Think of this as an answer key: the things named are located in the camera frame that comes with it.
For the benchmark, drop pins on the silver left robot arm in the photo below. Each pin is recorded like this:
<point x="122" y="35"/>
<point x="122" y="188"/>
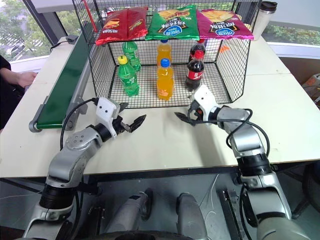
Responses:
<point x="75" y="150"/>

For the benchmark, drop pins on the green chips bag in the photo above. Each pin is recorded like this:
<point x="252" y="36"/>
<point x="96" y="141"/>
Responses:
<point x="172" y="25"/>

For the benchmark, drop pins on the green conveyor belt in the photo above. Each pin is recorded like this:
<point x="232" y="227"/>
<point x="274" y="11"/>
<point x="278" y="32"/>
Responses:
<point x="62" y="82"/>

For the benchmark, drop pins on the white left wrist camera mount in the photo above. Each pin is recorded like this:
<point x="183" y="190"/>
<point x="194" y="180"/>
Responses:
<point x="106" y="110"/>

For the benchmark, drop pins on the magenta chips bag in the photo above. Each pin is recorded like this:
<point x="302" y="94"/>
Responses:
<point x="222" y="25"/>

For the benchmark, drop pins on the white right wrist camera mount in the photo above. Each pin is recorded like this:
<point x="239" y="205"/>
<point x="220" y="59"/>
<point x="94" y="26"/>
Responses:
<point x="205" y="97"/>

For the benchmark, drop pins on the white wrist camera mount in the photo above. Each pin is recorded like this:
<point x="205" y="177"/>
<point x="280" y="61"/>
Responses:
<point x="106" y="110"/>
<point x="205" y="97"/>

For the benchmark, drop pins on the cola bottle red cap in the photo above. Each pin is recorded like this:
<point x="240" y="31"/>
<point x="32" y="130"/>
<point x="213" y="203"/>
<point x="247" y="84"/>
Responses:
<point x="194" y="51"/>
<point x="195" y="72"/>

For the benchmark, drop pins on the red chips bag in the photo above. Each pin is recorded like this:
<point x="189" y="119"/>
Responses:
<point x="120" y="25"/>

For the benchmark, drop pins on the black chair base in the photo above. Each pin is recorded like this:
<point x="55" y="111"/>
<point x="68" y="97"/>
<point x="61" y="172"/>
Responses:
<point x="312" y="180"/>

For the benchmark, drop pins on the white travel mug black lid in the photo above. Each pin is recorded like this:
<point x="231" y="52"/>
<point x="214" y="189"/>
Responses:
<point x="262" y="20"/>

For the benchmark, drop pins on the grey power adapter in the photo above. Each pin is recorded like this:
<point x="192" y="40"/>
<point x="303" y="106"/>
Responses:
<point x="71" y="39"/>

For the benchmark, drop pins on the green soda bottle yellow cap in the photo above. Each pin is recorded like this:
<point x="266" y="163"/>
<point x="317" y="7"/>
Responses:
<point x="128" y="80"/>

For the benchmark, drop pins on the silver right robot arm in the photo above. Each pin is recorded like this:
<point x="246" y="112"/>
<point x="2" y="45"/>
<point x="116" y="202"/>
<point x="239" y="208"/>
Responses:
<point x="245" y="140"/>

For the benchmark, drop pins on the person's bare hand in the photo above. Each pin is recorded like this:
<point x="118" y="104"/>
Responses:
<point x="27" y="78"/>

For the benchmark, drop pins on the orange tape marker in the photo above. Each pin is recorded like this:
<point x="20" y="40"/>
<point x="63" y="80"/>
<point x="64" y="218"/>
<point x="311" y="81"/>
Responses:
<point x="224" y="48"/>

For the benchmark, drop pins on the red pole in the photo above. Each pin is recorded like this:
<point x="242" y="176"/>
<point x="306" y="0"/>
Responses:
<point x="90" y="16"/>

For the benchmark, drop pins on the orange soda bottle blue cap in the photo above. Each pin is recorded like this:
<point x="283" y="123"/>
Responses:
<point x="163" y="51"/>
<point x="165" y="82"/>

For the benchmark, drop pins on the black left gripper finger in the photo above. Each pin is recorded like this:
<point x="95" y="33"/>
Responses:
<point x="122" y="107"/>
<point x="137" y="123"/>

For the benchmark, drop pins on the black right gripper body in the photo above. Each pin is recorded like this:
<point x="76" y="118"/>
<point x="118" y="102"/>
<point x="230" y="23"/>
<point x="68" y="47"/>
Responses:
<point x="199" y="113"/>

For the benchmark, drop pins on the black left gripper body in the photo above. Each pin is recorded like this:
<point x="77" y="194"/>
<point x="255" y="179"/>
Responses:
<point x="121" y="126"/>

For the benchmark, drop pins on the cardboard box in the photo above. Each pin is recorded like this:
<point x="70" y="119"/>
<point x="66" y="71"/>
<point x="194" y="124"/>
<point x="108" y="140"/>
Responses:
<point x="312" y="87"/>

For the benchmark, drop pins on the grey rounded robot leg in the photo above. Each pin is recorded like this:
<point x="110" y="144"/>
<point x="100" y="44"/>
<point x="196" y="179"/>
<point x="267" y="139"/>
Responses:
<point x="190" y="215"/>
<point x="130" y="215"/>

